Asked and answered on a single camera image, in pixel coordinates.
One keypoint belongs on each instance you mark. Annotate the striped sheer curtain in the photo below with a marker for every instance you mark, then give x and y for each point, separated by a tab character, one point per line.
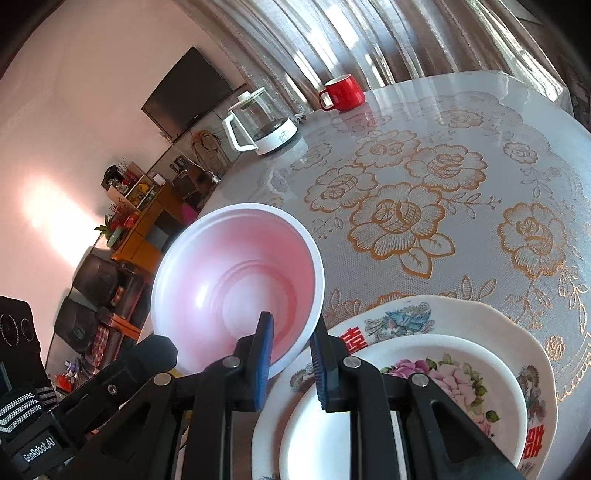
323	37

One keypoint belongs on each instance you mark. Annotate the white glass electric kettle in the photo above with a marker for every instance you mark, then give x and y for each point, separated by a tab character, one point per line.
270	127

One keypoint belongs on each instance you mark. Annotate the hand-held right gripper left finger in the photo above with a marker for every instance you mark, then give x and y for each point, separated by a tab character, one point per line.
262	369

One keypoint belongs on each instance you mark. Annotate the black countertop appliance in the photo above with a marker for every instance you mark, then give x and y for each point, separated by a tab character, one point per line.
97	279
76	325

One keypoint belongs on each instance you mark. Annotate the white floral plate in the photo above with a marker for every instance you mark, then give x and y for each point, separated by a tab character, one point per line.
461	318

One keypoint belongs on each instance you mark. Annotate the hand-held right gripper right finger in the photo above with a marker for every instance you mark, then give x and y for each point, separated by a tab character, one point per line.
323	374

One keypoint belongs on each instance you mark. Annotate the white power strip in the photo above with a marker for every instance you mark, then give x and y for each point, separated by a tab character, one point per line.
216	177

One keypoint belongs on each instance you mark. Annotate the white plate with pink roses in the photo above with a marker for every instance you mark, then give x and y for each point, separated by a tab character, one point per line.
443	350

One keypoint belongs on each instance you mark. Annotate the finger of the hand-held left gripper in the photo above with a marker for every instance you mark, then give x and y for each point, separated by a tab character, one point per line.
134	364

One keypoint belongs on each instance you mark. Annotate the orange wooden cabinet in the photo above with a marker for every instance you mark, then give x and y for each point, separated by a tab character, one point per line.
147	226

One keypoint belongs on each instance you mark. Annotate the gold floral lace tablecloth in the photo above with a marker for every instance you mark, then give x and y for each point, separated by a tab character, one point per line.
461	207

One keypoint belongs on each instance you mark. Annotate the potted green plant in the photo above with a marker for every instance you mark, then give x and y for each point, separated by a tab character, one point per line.
110	230

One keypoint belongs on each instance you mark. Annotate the black wall television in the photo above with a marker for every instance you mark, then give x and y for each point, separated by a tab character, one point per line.
189	92

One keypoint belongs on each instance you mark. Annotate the tan wicker object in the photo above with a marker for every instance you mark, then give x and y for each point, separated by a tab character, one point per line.
210	150

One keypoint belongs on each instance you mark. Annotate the red plastic bowl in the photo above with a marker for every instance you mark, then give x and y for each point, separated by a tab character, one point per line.
240	258

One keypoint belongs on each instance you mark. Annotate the red mug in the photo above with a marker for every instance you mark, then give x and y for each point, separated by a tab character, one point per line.
344	94

